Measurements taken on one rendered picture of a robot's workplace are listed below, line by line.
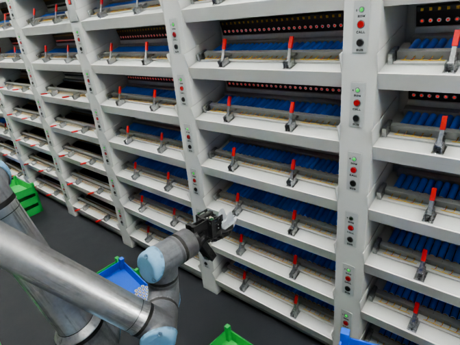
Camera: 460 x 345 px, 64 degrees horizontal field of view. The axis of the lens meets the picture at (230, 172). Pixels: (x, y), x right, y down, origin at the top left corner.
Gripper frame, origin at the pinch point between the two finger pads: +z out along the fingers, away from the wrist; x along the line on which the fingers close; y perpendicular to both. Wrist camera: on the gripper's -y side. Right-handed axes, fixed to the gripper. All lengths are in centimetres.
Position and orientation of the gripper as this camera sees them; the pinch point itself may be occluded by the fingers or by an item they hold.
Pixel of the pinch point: (233, 220)
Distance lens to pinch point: 127.4
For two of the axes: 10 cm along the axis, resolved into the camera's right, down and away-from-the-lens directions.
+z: 6.5, -3.2, 6.9
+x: -7.6, -2.0, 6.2
